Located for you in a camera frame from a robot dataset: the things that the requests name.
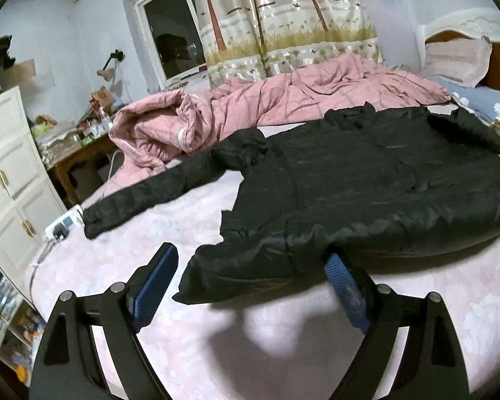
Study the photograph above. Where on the white cabinet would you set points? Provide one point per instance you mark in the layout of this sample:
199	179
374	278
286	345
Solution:
12	166

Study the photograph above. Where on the tree print curtain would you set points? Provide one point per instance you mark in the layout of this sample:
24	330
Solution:
283	21

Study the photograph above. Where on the desk lamp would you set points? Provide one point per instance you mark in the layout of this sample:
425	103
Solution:
108	66

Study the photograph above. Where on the wooden desk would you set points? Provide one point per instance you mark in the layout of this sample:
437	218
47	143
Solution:
73	154

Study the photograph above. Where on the black puffer jacket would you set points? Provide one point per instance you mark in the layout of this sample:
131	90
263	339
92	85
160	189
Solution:
358	175

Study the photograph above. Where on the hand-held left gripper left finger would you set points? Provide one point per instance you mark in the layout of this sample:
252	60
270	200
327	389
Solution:
154	283

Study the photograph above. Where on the white frame window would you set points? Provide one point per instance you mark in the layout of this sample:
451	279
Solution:
171	37

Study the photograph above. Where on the blue pillow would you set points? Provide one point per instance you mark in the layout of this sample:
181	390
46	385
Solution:
479	96

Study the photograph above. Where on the clutter of desk items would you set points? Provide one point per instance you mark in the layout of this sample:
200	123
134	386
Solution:
91	123

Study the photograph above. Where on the pink pillow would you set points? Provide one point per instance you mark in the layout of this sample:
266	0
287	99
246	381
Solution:
458	60

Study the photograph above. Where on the cardboard box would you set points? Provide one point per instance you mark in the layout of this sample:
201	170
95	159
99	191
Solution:
20	73

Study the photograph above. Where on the bed with pink sheet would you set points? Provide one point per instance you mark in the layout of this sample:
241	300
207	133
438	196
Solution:
141	225

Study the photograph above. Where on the white power strip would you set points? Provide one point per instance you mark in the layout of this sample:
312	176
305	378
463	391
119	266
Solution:
64	223

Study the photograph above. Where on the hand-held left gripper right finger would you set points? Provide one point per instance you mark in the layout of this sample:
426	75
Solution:
346	291

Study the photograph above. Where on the white and wooden headboard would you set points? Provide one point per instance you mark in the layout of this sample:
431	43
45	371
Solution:
462	23

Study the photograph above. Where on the pink quilt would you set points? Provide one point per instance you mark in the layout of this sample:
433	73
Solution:
275	100

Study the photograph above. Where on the shelf with assorted goods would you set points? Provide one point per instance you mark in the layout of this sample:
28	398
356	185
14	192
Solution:
6	312

